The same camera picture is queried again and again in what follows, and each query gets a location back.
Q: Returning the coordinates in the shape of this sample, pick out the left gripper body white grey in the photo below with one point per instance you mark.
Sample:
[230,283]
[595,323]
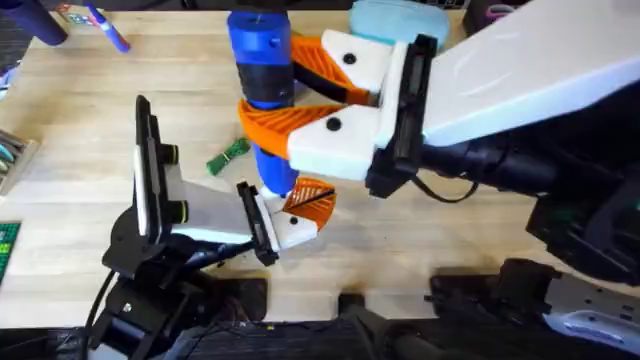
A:
[215,215]

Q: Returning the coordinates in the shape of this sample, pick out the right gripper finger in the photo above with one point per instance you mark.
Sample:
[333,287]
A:
[360,62]
[330,145]

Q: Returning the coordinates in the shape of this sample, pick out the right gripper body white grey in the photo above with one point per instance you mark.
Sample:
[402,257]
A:
[525,75]

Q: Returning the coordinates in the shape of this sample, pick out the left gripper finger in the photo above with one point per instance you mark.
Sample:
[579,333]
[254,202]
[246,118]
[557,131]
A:
[295,232]
[312,187]

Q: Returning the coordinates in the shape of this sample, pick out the blue electric screwdriver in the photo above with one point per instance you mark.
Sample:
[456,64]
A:
[260,45]

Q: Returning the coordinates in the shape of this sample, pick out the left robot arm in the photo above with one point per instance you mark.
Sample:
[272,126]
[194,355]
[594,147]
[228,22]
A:
[145,300]

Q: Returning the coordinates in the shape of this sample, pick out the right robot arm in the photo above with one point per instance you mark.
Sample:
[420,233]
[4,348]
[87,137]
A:
[590,225]

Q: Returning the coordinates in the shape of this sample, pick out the light blue bucket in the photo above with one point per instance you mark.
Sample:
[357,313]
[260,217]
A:
[395,22]

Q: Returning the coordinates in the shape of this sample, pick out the green toy vegetable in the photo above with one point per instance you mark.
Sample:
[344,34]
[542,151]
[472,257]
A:
[227,156]

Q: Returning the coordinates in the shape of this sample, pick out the dark box with pink item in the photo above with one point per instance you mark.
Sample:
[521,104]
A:
[487,15]

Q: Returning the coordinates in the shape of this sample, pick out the left wrist upright black plate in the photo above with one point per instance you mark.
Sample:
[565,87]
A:
[149,170]

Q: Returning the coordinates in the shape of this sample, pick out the box of tools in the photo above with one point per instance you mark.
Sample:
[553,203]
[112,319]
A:
[12,160]

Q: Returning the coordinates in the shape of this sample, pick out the green board with blocks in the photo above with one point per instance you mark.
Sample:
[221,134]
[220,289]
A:
[7,250]

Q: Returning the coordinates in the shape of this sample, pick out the blue marker pen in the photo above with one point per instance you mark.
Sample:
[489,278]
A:
[111,30]

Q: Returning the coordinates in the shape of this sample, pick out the dark purple cylinder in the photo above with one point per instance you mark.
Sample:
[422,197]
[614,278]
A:
[32,20]

